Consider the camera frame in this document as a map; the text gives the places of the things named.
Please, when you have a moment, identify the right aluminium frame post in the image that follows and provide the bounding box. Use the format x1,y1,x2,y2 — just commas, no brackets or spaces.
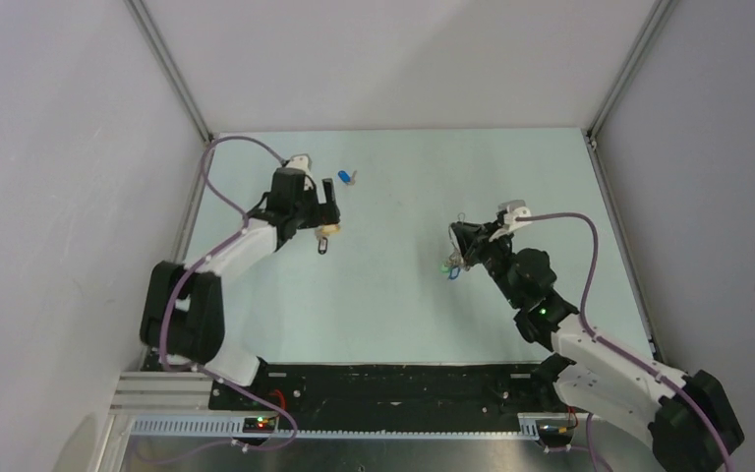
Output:
585,0,678,142

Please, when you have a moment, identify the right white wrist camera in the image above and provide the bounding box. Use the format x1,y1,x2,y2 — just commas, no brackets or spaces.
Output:
489,200,532,242

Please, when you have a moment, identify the black key tag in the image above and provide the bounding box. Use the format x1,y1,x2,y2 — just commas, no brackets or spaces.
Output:
318,236,329,255

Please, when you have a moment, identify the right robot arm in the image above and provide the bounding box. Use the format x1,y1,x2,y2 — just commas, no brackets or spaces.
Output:
449,221,745,471

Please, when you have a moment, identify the left aluminium frame post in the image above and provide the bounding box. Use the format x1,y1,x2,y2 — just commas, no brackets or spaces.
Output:
124,0,212,144

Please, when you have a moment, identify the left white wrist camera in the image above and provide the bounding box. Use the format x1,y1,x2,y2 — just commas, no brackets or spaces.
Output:
286,154,312,173

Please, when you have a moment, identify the large metal keyring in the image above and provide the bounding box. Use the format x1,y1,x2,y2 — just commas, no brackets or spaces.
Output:
446,212,467,271

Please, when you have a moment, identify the purple cable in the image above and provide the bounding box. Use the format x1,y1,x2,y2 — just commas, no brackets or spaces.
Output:
157,135,301,453
517,210,737,472

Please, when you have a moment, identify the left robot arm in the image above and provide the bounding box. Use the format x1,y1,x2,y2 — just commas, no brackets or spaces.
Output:
139,167,341,410

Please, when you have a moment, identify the aluminium frame post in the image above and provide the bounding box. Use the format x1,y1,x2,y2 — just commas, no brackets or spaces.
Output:
124,0,212,144
585,0,678,142

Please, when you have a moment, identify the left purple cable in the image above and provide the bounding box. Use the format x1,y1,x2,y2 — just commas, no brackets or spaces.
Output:
157,135,301,453

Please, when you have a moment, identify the key with yellow tag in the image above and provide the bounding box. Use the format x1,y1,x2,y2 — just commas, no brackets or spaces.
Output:
315,224,341,239

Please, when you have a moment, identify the white slotted cable duct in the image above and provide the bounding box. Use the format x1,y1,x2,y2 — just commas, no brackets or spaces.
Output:
130,415,539,441

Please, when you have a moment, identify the key with blue tag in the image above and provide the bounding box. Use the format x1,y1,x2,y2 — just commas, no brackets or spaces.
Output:
337,170,357,186
447,265,461,280

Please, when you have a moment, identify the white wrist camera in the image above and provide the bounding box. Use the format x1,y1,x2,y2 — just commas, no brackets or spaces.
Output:
489,200,532,242
286,154,312,173

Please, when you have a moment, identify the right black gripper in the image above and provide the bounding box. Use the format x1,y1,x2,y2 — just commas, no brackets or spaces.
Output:
451,219,522,308

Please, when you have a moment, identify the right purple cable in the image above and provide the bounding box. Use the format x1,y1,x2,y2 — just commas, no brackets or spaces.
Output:
517,210,737,472

